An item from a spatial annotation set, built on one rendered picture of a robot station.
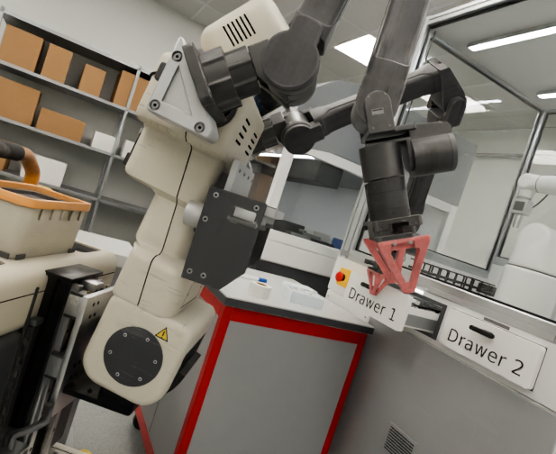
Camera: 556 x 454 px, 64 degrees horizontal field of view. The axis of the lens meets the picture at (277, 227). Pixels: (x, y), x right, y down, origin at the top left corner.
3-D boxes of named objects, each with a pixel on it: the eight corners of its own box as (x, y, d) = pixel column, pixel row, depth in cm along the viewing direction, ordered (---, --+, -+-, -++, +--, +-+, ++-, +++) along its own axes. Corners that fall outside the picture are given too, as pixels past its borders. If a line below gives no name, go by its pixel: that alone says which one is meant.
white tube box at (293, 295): (288, 301, 152) (292, 291, 152) (282, 295, 160) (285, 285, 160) (321, 310, 156) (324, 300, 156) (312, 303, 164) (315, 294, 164)
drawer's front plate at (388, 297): (397, 331, 128) (409, 295, 128) (341, 300, 154) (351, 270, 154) (402, 332, 129) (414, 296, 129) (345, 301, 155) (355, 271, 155)
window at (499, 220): (562, 326, 107) (697, -57, 105) (355, 249, 183) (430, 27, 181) (564, 326, 108) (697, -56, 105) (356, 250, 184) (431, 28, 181)
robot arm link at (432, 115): (430, 82, 112) (450, 99, 103) (451, 82, 113) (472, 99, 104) (387, 218, 138) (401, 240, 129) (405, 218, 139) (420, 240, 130)
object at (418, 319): (399, 325, 131) (406, 306, 131) (350, 298, 153) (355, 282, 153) (485, 345, 149) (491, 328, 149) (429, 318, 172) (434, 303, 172)
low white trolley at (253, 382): (148, 536, 132) (226, 295, 130) (123, 421, 187) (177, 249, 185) (307, 527, 159) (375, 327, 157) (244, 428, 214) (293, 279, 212)
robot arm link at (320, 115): (446, 45, 106) (467, 59, 98) (451, 95, 115) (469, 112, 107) (271, 114, 110) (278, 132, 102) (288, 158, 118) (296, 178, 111)
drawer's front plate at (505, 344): (527, 390, 107) (542, 347, 107) (437, 342, 133) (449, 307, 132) (532, 391, 108) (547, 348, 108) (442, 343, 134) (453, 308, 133)
